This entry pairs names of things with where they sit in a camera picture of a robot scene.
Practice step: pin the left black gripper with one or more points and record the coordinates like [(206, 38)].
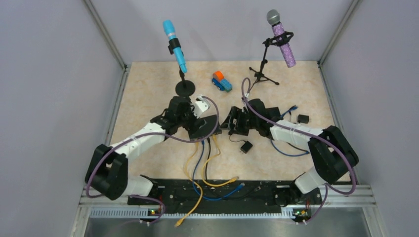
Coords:
[(189, 108)]

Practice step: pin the black power adapter with cord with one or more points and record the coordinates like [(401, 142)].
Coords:
[(299, 119)]

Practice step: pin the small black wall plug adapter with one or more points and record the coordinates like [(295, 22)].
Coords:
[(246, 145)]

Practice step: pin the aluminium frame rail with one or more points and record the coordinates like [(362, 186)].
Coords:
[(352, 216)]

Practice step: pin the purple glitter microphone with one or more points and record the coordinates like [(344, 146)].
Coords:
[(273, 18)]

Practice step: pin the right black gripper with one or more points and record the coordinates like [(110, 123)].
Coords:
[(235, 113)]

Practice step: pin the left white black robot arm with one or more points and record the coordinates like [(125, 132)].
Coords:
[(107, 174)]

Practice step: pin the small black ribbed network switch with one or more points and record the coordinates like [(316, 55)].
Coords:
[(274, 114)]

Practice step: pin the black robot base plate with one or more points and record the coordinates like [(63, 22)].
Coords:
[(179, 196)]

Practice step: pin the black tripod microphone stand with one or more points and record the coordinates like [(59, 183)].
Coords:
[(263, 68)]

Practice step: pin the orange blue toy truck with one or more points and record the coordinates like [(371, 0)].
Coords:
[(221, 82)]

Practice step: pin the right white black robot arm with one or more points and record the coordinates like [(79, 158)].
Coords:
[(331, 153)]

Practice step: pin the large black network switch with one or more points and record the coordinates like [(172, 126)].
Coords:
[(203, 127)]

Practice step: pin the cyan microphone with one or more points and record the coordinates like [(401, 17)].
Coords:
[(174, 45)]

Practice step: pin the black round-base microphone stand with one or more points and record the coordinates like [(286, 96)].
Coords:
[(184, 88)]

